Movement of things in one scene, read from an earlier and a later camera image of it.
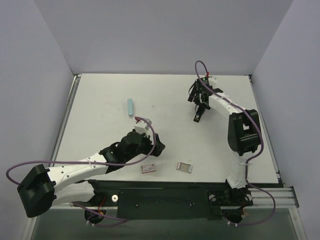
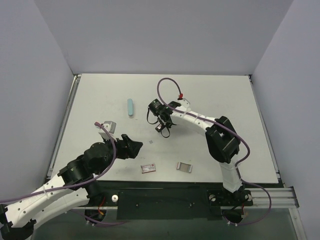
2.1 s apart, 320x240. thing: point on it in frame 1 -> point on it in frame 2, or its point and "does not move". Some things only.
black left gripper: [155, 145] -> [125, 146]
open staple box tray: [184, 167] does not move
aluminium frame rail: [284, 197] does not move
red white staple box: [146, 168] does not move
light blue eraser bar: [130, 102] does not move
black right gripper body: [200, 104] -> [162, 120]
